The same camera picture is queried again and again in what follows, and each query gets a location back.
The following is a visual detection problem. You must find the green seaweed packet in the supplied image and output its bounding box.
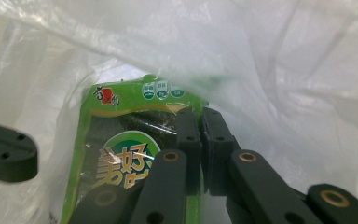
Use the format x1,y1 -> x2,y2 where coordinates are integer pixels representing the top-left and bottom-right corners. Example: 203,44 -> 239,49
60,74 -> 208,224

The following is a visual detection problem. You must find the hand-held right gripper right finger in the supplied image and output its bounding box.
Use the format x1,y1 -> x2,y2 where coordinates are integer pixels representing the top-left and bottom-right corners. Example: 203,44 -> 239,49
201,106 -> 241,197

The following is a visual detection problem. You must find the clear plastic bag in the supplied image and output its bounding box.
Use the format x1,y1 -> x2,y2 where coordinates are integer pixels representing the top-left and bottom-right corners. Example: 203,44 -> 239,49
0,0 -> 358,224

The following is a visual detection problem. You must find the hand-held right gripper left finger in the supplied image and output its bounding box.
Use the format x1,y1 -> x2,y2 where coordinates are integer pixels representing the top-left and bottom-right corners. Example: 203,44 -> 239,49
175,106 -> 203,196

